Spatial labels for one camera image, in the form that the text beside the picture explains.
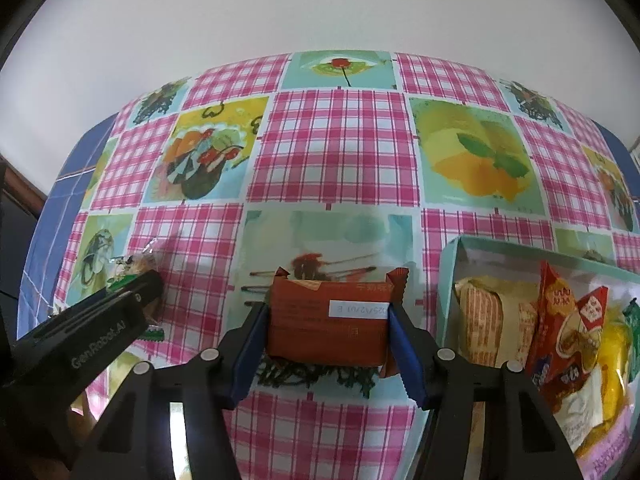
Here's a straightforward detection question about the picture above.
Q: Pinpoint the pink checked plastic tablecloth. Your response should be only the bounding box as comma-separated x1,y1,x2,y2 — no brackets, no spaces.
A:
52,50,640,480

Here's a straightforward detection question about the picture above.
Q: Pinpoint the purple snack packet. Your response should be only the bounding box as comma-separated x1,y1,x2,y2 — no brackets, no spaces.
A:
575,405,636,476

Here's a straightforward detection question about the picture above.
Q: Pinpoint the white box with teal rim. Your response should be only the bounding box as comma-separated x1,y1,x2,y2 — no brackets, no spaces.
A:
437,235,640,471

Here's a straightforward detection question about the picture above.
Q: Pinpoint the green snack packet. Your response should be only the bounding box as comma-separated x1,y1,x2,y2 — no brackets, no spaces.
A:
620,297,640,341

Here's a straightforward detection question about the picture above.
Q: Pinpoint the brown snack packet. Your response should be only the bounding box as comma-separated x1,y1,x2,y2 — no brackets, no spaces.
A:
264,266,411,380

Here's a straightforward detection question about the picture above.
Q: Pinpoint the orange white cracker packet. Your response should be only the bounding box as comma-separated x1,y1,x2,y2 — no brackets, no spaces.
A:
452,277,541,368

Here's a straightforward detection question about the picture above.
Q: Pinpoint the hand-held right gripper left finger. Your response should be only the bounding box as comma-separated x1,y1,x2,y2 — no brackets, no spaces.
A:
75,302,273,480

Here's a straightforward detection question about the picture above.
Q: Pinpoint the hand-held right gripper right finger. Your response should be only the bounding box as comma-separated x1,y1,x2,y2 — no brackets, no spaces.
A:
387,305,586,480

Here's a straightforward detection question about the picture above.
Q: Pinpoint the blue checked cloth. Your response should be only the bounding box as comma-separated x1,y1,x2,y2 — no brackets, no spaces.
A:
17,125,121,341

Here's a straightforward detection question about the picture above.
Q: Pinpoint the yellow snack packet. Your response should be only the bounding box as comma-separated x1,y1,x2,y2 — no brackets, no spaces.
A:
575,310,633,456

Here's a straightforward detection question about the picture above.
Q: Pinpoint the white grey snack packet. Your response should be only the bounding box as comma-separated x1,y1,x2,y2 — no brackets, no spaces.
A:
552,375,608,451

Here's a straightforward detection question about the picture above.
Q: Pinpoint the round rice cracker packet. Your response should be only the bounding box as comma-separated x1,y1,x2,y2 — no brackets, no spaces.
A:
111,245,166,343

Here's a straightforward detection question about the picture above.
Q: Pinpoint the red cartoon snack packet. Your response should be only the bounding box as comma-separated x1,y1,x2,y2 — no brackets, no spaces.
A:
525,260,601,401

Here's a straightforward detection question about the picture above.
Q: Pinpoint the small red candy packet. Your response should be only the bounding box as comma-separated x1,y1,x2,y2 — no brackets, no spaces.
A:
575,285,611,341

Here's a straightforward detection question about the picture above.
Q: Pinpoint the brown wooden frame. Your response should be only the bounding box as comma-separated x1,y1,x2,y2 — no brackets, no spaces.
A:
0,157,51,221

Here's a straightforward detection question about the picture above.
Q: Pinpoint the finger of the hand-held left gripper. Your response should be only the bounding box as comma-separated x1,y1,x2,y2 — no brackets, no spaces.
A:
107,270,166,320

